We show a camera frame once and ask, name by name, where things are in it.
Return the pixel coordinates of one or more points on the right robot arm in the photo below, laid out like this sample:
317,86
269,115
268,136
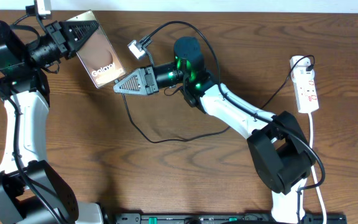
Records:
279,150

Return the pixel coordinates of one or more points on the white power strip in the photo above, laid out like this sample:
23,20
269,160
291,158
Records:
302,76

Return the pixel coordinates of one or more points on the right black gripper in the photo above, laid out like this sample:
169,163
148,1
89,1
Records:
145,89

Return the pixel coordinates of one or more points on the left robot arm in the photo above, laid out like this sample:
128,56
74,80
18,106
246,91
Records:
31,191

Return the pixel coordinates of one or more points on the Galaxy S25 Ultra smartphone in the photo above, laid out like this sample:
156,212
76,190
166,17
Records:
98,56

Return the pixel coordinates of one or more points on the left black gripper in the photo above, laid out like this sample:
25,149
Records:
55,30

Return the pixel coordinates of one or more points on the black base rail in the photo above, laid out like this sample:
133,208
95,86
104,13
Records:
136,218

